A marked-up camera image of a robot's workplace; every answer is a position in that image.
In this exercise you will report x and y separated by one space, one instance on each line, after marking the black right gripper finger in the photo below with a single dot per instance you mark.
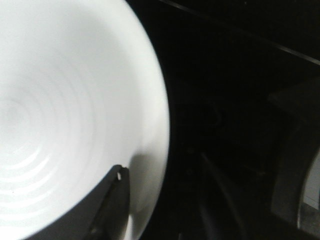
102 215

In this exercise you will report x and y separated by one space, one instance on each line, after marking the white round plate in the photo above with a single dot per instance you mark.
81 90

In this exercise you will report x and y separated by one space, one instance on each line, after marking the black glass cooktop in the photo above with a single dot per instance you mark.
243 83

